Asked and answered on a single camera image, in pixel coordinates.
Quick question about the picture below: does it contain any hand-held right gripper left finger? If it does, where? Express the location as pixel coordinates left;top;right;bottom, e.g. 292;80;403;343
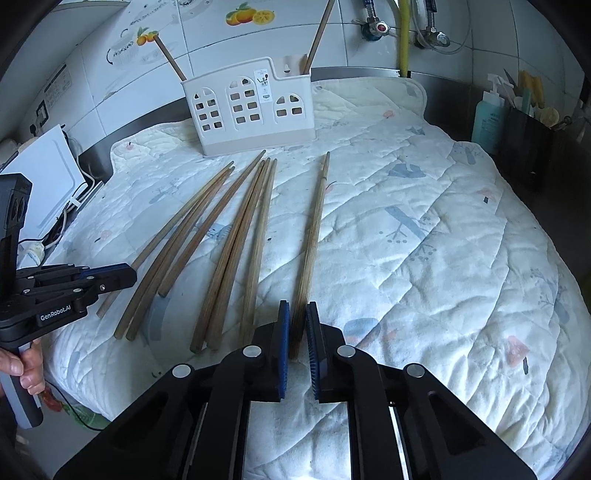
53;300;291;480

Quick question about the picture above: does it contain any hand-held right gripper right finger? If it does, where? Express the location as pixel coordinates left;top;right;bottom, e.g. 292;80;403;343
305;301;539;480

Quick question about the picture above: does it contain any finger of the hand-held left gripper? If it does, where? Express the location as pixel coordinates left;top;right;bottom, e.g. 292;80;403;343
21;262;138;298

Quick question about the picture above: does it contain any brown wooden chopstick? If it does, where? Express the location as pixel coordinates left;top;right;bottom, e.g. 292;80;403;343
302;0;336;75
154;36;188;81
290;151;332;361

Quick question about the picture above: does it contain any bunch of wooden chopsticks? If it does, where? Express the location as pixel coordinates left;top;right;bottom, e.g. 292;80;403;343
96;150;278;355

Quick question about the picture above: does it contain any white plastic utensil holder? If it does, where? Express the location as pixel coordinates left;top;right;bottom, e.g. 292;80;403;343
180;56;318;158

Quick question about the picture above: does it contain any person's left hand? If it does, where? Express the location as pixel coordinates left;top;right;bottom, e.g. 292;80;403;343
0;342;46;397

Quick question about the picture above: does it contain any red green printed cloth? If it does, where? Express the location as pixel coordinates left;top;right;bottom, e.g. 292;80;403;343
41;392;112;432

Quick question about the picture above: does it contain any white plastic board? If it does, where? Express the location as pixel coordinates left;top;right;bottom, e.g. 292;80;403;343
0;124;86;241

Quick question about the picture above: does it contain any white quilted mat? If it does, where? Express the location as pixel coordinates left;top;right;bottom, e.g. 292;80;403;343
44;76;591;480

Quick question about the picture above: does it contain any teal spray bottle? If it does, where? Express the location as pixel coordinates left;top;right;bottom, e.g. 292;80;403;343
471;74;509;155

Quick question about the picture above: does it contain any black utensil container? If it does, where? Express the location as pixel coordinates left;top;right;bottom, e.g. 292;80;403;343
501;104;555;185

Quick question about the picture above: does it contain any metal water valve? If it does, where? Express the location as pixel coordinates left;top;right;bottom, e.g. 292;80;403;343
413;28;451;49

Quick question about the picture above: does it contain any white cable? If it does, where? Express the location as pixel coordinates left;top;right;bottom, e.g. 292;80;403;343
58;180;106;234

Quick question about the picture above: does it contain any black cable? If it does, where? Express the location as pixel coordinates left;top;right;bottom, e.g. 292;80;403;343
44;383;100;423

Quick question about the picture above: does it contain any wall label sticker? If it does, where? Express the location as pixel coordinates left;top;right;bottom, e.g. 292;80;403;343
44;65;72;104

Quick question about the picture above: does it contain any yellow gas hose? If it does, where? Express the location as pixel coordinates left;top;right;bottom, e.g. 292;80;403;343
398;0;411;78

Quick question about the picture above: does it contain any metal valve red handle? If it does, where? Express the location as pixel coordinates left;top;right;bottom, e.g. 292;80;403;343
360;16;398;40

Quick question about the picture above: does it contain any yellow handled utensil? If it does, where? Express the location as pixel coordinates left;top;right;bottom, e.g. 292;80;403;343
519;69;541;109

